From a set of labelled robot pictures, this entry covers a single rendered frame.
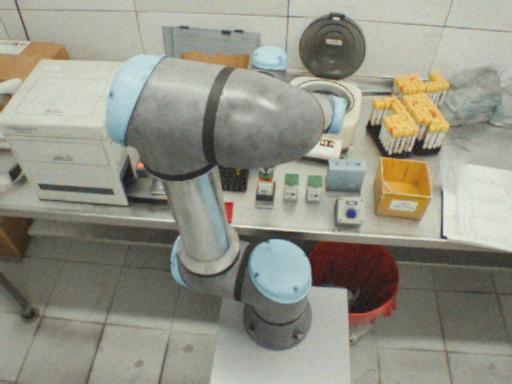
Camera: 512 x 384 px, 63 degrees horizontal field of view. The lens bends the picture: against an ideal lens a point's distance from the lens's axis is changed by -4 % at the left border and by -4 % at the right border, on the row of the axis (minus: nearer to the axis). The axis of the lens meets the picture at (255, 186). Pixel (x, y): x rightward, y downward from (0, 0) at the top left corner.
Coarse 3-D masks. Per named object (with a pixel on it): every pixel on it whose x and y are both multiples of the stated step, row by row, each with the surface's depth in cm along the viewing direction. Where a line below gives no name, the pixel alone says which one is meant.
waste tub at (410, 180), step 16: (384, 160) 122; (400, 160) 121; (384, 176) 126; (400, 176) 125; (416, 176) 124; (384, 192) 113; (400, 192) 125; (416, 192) 125; (384, 208) 117; (400, 208) 117; (416, 208) 116
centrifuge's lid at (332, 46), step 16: (320, 16) 135; (336, 16) 131; (304, 32) 140; (320, 32) 141; (336, 32) 141; (352, 32) 138; (304, 48) 144; (320, 48) 145; (336, 48) 144; (352, 48) 142; (304, 64) 144; (320, 64) 147; (336, 64) 146; (352, 64) 144; (336, 80) 144
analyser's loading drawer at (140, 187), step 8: (152, 176) 120; (128, 184) 122; (136, 184) 122; (144, 184) 122; (152, 184) 120; (160, 184) 122; (128, 192) 120; (136, 192) 120; (144, 192) 120; (152, 192) 119; (160, 192) 120
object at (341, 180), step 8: (336, 160) 120; (344, 160) 120; (352, 160) 120; (360, 160) 120; (328, 168) 121; (336, 168) 118; (344, 168) 118; (352, 168) 118; (360, 168) 118; (328, 176) 121; (336, 176) 120; (344, 176) 120; (352, 176) 120; (360, 176) 120; (328, 184) 123; (336, 184) 123; (344, 184) 123; (352, 184) 122; (360, 184) 122; (328, 192) 124; (336, 192) 124; (344, 192) 124; (352, 192) 124
